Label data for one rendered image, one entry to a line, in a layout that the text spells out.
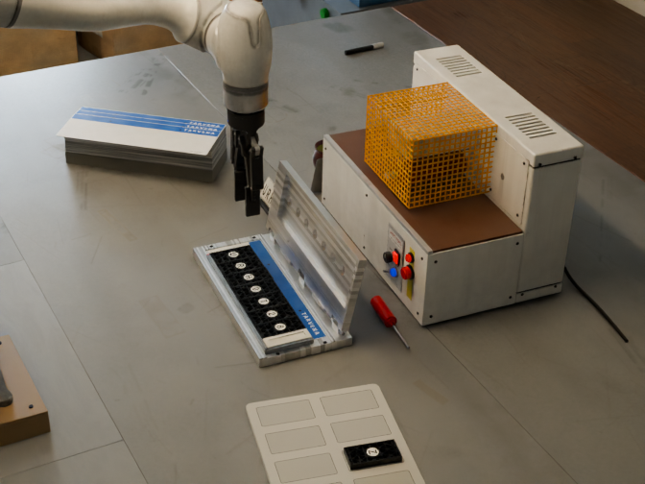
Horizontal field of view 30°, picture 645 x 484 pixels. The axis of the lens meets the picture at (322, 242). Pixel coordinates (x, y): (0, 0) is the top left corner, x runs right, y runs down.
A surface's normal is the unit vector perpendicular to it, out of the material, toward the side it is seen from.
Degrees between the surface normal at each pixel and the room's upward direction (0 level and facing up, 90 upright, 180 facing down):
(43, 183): 0
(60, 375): 0
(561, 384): 0
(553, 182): 90
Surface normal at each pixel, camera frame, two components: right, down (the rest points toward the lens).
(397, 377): 0.02, -0.84
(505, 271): 0.39, 0.51
